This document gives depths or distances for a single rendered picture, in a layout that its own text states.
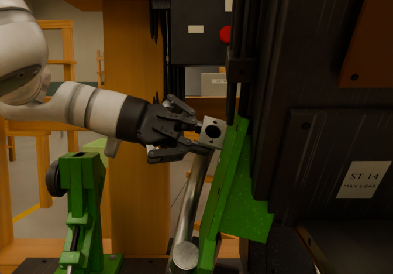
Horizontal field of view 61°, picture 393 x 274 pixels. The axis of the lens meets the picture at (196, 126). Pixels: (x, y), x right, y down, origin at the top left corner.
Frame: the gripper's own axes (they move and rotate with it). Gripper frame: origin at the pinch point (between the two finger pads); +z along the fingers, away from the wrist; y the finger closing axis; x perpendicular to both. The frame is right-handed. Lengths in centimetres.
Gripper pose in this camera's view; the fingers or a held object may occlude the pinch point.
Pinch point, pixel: (204, 139)
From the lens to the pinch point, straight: 56.3
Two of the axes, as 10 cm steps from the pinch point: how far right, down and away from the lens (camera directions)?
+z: 9.6, 2.6, 0.3
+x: -1.8, 5.6, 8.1
